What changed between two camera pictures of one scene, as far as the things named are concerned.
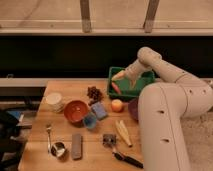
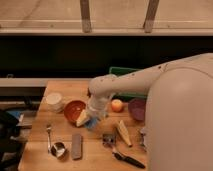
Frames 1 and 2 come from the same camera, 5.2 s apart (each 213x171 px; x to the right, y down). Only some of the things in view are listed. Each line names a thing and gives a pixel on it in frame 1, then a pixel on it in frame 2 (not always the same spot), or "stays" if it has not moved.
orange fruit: [116, 105] stays
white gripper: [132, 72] → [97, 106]
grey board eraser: [77, 147] stays
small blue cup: [90, 120] stays
